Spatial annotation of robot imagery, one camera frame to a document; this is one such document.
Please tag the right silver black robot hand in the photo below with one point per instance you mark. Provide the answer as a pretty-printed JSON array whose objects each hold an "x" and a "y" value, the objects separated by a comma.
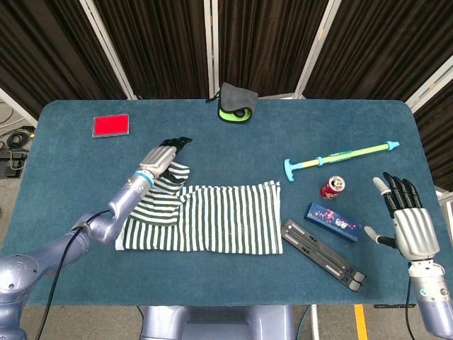
[{"x": 415, "y": 233}]

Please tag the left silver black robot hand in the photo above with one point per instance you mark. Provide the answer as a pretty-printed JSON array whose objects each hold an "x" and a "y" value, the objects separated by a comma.
[{"x": 159, "y": 159}]

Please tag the green white striped T-shirt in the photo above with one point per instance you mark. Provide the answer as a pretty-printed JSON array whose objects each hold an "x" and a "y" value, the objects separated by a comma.
[{"x": 230, "y": 219}]

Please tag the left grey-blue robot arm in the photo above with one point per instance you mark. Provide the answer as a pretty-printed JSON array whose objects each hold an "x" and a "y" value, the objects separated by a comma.
[{"x": 124, "y": 202}]

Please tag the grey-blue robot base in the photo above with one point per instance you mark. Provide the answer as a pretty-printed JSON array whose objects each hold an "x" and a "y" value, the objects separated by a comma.
[{"x": 212, "y": 322}]

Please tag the red flat plastic case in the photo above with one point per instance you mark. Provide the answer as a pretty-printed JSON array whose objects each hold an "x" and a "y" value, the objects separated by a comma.
[{"x": 110, "y": 125}]

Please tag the blue felt table cover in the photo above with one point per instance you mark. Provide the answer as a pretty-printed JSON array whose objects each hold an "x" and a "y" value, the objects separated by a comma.
[{"x": 230, "y": 141}]

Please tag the black table edge bar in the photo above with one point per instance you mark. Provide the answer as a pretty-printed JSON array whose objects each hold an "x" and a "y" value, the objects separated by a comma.
[{"x": 389, "y": 305}]

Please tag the blue patterned long box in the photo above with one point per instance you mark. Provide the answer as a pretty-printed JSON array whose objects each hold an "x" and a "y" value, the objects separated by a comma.
[{"x": 332, "y": 221}]

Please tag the red soda can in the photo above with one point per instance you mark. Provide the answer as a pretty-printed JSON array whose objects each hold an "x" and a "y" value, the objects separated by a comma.
[{"x": 331, "y": 191}]

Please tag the grey green cloth pouch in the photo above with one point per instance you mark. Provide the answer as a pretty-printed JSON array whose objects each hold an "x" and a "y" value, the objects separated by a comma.
[{"x": 235, "y": 97}]

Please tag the black folding laptop stand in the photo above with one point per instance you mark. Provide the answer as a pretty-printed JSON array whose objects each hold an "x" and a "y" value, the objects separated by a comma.
[{"x": 318, "y": 251}]

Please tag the dark pleated screen panel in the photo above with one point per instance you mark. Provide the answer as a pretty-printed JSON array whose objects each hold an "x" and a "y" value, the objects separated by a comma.
[
  {"x": 53, "y": 53},
  {"x": 442, "y": 134},
  {"x": 159, "y": 46},
  {"x": 265, "y": 42},
  {"x": 382, "y": 46}
]

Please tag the yellow floor tape strip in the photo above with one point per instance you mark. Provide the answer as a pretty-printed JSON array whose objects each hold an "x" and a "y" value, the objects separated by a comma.
[{"x": 361, "y": 322}]

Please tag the teal green toy water pump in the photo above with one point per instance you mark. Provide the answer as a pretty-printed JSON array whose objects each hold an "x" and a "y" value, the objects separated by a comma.
[{"x": 339, "y": 156}]

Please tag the white table leg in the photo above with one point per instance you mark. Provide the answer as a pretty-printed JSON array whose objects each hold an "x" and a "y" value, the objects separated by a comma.
[{"x": 314, "y": 322}]

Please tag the black floor equipment box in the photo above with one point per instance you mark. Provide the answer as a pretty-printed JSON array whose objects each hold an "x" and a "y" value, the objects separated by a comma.
[{"x": 12, "y": 164}]

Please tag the white metal rack frame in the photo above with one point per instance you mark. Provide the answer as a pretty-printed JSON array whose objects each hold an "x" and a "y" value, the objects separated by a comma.
[{"x": 446, "y": 203}]

